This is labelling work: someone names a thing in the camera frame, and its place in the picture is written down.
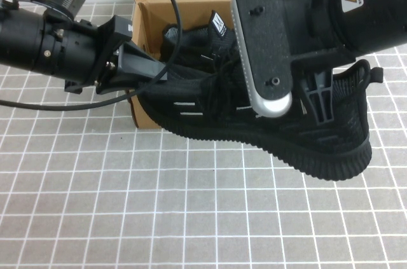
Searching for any brown cardboard shoe box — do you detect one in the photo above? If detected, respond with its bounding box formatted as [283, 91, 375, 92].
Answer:
[129, 0, 315, 130]

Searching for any black knit sneaker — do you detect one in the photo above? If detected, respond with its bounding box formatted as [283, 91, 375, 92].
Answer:
[158, 10, 247, 74]
[137, 59, 384, 183]

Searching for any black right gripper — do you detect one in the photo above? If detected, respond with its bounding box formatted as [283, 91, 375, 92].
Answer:
[273, 0, 356, 124]

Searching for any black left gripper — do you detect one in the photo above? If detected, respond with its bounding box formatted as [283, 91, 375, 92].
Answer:
[64, 15, 169, 95]

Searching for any black left camera cable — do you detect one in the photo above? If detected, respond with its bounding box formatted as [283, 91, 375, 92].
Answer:
[0, 0, 184, 111]

